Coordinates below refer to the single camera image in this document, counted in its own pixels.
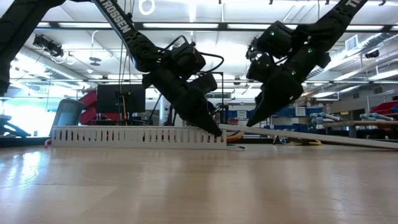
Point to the blue storage bin shelf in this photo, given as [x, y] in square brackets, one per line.
[308, 111]

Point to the black ceiling camera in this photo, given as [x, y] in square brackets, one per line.
[46, 45]

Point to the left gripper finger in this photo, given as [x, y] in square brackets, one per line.
[205, 83]
[196, 110]

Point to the black monitor screen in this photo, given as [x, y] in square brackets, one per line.
[105, 98]

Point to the red plastic bin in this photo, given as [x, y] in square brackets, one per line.
[385, 108]

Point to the white duct cover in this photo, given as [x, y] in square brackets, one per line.
[311, 136]

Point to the black aluminium frame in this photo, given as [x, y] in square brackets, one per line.
[18, 141]

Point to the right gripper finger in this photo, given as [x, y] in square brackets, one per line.
[259, 99]
[267, 109]

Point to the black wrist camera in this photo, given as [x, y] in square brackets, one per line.
[186, 59]
[259, 68]

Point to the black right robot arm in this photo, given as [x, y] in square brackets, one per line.
[326, 28]

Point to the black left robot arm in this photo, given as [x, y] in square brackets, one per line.
[116, 21]

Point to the office chair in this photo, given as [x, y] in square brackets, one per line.
[66, 115]

